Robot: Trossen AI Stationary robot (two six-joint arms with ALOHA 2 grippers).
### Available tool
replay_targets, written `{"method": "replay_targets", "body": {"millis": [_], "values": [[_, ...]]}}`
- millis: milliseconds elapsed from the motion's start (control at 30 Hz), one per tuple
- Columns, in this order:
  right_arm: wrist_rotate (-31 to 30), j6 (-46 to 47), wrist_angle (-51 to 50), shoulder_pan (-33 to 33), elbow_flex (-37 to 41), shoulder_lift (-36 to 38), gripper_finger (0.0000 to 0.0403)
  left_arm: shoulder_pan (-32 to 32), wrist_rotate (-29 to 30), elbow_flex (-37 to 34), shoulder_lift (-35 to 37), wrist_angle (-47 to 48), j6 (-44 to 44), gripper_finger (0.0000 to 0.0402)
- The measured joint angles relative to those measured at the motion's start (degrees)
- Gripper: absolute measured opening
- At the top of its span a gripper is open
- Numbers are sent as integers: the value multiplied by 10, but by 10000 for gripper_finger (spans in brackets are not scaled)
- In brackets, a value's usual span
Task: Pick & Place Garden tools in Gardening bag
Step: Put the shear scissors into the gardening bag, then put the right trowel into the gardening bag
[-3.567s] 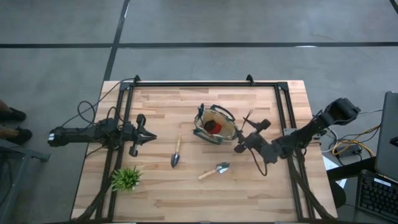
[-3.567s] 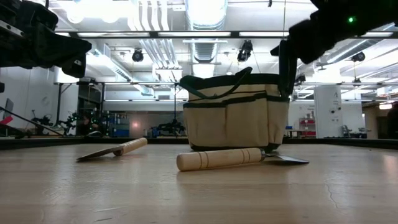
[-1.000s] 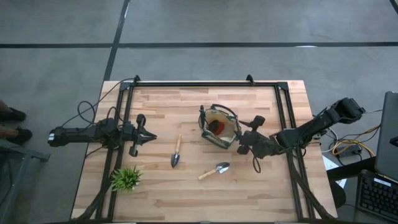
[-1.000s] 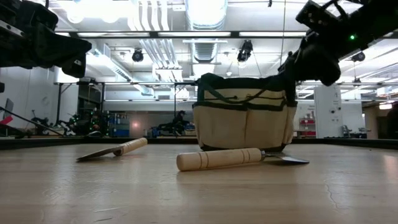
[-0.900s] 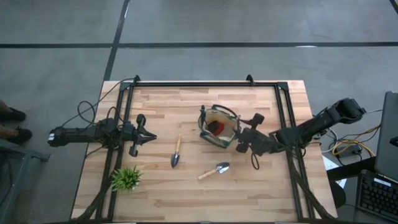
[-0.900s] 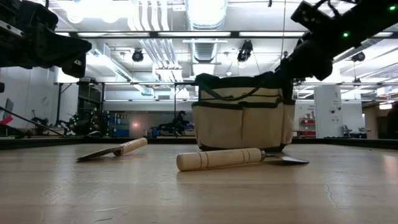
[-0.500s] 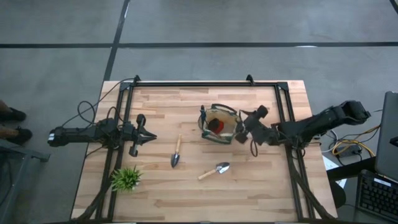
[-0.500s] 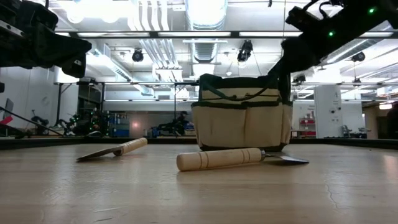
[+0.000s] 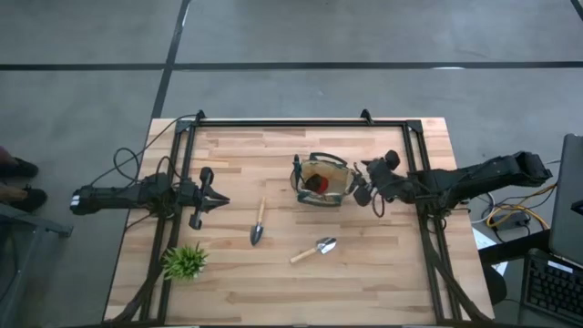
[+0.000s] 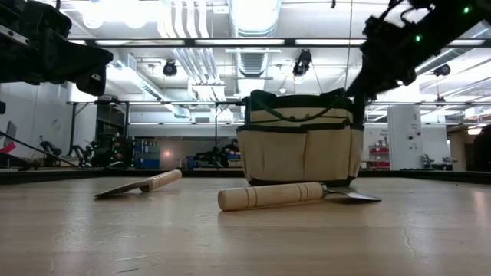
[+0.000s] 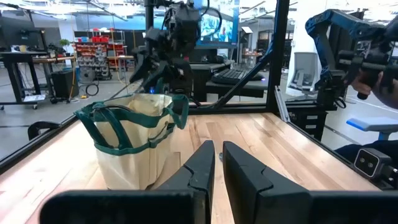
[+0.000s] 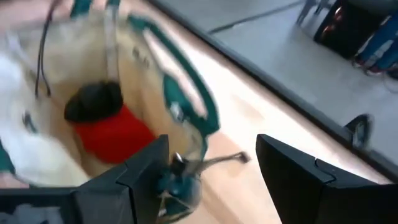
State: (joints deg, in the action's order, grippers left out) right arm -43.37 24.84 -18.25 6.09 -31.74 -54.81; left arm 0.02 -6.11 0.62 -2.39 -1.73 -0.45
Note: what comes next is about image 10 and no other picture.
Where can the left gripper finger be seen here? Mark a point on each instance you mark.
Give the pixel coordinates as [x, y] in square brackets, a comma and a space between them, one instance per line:
[80, 61]

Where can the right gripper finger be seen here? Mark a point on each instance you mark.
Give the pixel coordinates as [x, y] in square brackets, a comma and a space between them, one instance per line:
[360, 107]

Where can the beige green gardening bag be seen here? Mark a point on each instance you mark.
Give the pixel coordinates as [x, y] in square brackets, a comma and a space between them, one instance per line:
[299, 153]

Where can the background black robot arm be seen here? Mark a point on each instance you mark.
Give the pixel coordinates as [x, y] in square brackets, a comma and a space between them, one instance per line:
[51, 147]

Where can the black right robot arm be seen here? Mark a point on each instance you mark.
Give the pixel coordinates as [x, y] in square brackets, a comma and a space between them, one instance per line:
[452, 23]

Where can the red shelf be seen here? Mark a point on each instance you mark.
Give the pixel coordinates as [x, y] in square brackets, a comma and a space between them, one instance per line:
[379, 150]

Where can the white pillar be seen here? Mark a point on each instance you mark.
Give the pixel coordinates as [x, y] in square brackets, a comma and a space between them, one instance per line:
[403, 130]

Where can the black ceiling spotlight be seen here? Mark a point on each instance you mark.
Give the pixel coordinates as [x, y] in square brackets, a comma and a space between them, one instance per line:
[303, 62]
[170, 68]
[443, 69]

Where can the grey monitor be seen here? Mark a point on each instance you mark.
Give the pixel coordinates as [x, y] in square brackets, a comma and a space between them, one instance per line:
[11, 132]

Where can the background robot rig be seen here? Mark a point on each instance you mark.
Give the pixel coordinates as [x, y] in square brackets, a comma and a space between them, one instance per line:
[111, 153]

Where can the red flat object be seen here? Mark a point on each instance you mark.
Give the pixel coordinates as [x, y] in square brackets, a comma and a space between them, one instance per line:
[7, 148]

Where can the white ceiling pipes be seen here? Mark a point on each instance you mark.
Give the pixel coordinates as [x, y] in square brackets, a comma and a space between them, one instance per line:
[192, 57]

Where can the blue crates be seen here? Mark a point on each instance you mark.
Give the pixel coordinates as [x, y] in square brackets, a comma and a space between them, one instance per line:
[147, 163]

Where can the person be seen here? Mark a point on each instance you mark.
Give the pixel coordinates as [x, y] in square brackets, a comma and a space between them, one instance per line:
[232, 147]

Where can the narrow dark-bladed wooden trowel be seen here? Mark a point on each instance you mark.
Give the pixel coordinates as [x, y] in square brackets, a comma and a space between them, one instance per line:
[165, 178]

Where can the black background rack frame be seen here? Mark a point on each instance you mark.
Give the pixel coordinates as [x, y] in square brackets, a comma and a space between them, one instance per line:
[126, 115]

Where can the silver ventilation duct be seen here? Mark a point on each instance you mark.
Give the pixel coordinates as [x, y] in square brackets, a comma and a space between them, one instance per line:
[255, 15]

